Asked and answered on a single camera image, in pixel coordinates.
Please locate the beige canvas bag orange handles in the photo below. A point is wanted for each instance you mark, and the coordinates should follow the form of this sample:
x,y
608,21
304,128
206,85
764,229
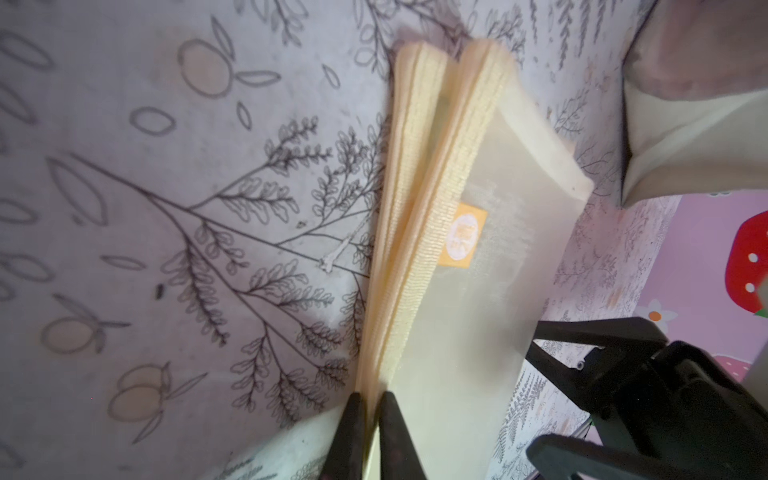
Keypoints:
x,y
695,92

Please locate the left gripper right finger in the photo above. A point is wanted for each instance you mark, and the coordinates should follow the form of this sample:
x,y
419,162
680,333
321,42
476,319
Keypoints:
x,y
399,459

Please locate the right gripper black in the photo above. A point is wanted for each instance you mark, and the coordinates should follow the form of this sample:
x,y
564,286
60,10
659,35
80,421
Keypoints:
x,y
680,406

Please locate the yellow-trim mesh pouch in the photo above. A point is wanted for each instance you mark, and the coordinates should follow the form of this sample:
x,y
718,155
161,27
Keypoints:
x,y
479,201

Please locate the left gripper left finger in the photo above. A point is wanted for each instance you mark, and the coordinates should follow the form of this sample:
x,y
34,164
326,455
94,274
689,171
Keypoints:
x,y
345,457

